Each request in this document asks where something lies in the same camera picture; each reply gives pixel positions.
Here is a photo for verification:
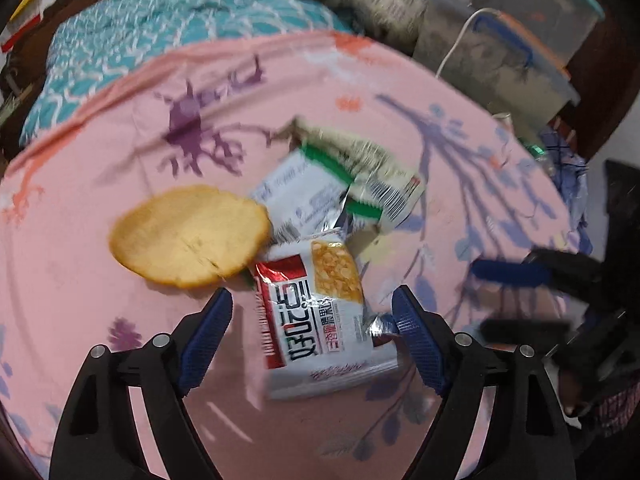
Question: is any clear storage box teal lid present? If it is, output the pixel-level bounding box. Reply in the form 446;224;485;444
470;0;606;61

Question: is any clear storage box blue handle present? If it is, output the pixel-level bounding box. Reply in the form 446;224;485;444
412;0;578;133

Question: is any green white snack wrapper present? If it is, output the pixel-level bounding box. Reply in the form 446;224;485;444
249;119;427;247

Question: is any blue patterned cloth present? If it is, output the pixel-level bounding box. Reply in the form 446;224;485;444
540;125;596;256

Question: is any red white snack packet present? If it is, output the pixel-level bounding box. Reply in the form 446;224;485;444
254;230;401;401

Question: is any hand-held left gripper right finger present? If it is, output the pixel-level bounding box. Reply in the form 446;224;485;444
391;284;576;480

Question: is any round golden cracker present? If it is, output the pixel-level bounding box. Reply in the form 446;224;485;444
109;185;273;289

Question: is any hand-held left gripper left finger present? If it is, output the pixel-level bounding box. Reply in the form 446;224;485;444
47;287;234;480

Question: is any pink floral bed sheet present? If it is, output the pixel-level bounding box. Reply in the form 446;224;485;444
0;30;586;480

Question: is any white cable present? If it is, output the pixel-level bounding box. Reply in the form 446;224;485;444
435;7;501;78

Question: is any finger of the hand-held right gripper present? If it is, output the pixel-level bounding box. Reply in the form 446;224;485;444
472;250;604;301
480;317;576;348

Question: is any teal patterned quilt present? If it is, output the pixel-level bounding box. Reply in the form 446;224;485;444
20;0;361;146

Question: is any black rectangular object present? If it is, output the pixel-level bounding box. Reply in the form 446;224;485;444
602;159;640;261

